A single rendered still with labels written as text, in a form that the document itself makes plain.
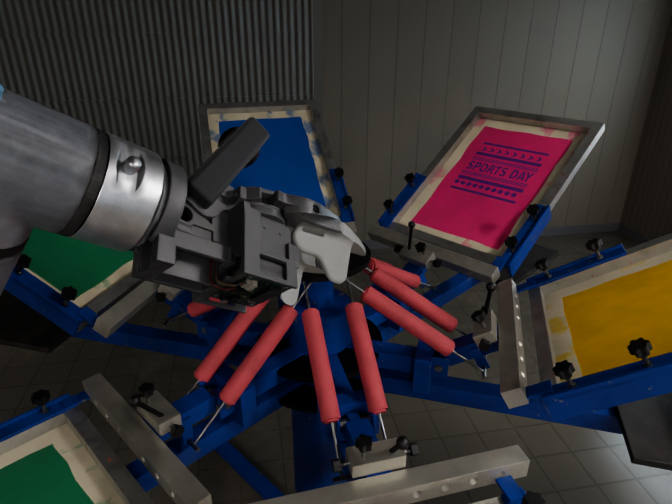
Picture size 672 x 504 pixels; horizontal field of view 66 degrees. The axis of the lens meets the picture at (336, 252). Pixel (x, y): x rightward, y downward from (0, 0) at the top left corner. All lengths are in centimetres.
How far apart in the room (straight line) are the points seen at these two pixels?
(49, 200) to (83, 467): 119
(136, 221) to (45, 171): 6
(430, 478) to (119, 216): 101
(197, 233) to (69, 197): 10
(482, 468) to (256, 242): 98
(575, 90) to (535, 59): 49
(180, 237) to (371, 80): 400
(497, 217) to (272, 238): 175
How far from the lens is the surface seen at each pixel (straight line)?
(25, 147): 34
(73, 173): 35
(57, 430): 163
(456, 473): 126
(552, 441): 298
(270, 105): 268
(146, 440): 138
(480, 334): 150
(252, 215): 41
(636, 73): 540
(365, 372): 137
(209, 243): 39
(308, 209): 43
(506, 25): 469
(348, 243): 47
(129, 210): 36
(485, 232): 208
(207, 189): 40
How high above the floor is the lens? 196
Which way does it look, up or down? 25 degrees down
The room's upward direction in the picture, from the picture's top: straight up
